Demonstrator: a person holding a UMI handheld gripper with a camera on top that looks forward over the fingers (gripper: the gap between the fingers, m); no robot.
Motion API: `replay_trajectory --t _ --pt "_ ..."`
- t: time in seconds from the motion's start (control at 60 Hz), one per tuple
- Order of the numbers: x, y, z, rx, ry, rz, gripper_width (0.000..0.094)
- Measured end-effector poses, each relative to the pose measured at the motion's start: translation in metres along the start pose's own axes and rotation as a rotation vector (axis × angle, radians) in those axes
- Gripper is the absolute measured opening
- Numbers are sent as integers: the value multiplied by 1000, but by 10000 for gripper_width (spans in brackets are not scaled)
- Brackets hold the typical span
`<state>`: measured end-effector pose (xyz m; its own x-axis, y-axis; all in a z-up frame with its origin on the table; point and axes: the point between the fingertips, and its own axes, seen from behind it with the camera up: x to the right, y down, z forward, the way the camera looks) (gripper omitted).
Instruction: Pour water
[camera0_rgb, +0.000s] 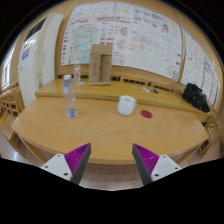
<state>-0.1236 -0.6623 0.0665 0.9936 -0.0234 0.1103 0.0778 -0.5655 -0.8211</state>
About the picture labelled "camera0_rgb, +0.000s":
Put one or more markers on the white standing air conditioner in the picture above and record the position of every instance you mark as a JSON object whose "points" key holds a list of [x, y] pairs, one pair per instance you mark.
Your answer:
{"points": [[35, 60]]}

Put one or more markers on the yellow black tape measure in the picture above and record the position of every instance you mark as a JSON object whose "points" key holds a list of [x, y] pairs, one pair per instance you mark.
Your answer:
{"points": [[155, 91]]}

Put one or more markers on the brown cardboard stand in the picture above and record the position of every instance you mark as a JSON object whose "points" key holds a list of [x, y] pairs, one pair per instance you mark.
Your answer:
{"points": [[100, 65]]}

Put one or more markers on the black bag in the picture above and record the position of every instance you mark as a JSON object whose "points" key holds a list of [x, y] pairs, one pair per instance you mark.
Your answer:
{"points": [[195, 96]]}

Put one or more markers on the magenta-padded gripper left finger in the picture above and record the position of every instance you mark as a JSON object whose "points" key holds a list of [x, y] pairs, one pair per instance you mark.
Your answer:
{"points": [[78, 158]]}

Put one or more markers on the clear plastic water bottle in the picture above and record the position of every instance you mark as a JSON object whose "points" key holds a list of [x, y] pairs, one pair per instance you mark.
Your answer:
{"points": [[69, 100]]}

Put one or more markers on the flat round red coaster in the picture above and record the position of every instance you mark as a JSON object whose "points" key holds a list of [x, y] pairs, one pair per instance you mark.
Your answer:
{"points": [[146, 114]]}

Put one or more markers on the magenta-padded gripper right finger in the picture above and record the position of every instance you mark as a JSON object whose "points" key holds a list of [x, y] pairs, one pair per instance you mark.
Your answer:
{"points": [[146, 159]]}

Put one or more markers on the small red-labelled plastic bottle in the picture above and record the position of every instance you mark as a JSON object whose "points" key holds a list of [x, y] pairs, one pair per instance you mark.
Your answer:
{"points": [[77, 71]]}

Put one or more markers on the wooden chairs group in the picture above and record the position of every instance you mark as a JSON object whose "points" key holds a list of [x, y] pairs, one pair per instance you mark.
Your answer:
{"points": [[11, 100], [213, 133]]}

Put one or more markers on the large printed wall poster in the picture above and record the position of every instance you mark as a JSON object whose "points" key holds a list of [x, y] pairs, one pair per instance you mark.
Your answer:
{"points": [[133, 36]]}

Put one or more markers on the white ceramic mug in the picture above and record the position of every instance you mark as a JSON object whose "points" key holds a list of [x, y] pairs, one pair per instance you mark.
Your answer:
{"points": [[126, 105]]}

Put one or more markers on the narrow printed wall poster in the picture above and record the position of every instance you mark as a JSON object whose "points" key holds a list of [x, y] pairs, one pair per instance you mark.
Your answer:
{"points": [[198, 66]]}

